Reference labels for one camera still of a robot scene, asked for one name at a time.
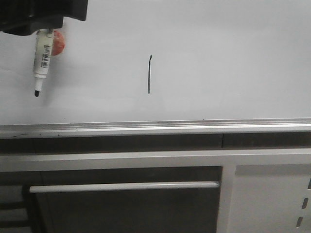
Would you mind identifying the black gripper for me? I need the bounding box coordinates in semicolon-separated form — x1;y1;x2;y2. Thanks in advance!
0;0;87;35

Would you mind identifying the white whiteboard marker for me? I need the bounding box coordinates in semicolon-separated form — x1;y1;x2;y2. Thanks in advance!
33;29;54;97

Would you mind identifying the red round magnet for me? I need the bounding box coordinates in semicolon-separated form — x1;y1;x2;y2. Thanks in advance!
52;31;65;56

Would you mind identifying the large whiteboard with aluminium frame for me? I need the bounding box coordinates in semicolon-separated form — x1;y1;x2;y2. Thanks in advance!
0;0;311;139

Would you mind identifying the dark chair with white rail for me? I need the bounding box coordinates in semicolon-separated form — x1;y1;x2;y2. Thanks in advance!
28;181;220;233

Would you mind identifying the white metal desk frame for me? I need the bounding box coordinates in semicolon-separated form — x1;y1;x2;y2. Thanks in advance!
0;148;311;233

